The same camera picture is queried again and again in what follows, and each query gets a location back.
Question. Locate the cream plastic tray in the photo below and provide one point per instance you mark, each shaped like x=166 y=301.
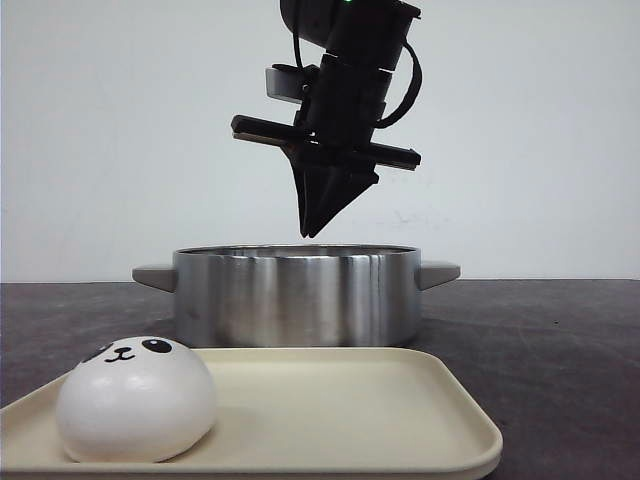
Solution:
x=295 y=413

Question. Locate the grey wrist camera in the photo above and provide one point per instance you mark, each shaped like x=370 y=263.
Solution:
x=287 y=83

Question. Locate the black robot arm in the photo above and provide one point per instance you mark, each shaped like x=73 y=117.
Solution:
x=365 y=34

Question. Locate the panda bun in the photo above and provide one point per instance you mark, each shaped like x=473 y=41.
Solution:
x=136 y=399

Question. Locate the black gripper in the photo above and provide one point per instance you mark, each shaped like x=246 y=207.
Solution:
x=333 y=126

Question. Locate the stainless steel steamer pot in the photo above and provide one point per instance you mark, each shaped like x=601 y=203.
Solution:
x=296 y=295

